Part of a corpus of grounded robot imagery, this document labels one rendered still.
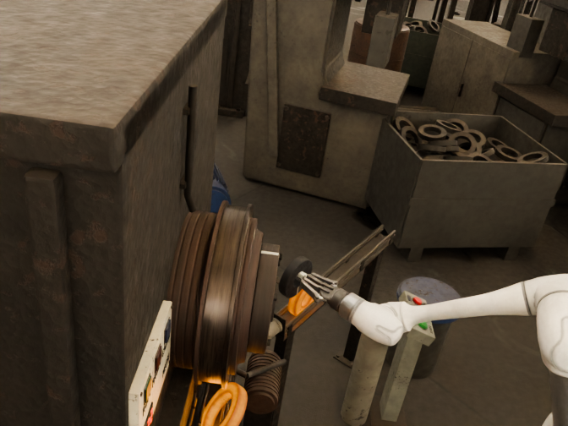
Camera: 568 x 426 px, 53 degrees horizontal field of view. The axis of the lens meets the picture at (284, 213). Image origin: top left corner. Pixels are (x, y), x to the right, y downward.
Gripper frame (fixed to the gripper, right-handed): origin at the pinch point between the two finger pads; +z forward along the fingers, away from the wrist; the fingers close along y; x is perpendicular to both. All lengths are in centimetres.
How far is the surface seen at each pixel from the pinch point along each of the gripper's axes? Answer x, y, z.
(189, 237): 45, -61, -4
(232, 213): 48, -49, -6
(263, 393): -33.6, -24.0, -10.9
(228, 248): 47, -58, -14
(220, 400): -12, -51, -13
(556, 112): -3, 303, -12
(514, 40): 26, 351, 48
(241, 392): -3, -51, -20
